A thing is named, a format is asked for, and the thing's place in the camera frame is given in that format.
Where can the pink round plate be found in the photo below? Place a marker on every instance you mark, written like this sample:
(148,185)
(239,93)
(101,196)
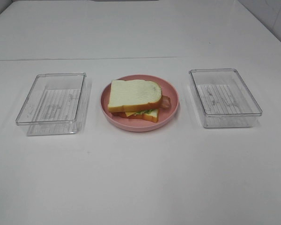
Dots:
(139,125)

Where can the green lettuce leaf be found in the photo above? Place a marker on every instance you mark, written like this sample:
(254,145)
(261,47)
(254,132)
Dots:
(144,112)

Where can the clear right plastic tray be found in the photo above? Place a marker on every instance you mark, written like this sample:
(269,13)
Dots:
(223,99)

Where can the bacon strip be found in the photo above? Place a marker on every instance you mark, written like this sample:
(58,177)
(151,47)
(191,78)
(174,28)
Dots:
(119,114)
(165,103)

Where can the yellow cheese slice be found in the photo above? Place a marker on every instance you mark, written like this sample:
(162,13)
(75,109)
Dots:
(132,114)

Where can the bread slice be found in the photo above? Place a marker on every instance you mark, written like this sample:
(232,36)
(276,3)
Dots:
(134,95)
(153,117)

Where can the clear left plastic tray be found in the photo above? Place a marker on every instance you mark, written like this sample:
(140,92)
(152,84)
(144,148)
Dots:
(55,105)

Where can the clear plastic tray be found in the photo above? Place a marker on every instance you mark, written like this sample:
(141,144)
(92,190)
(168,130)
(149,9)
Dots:
(55,105)
(223,99)

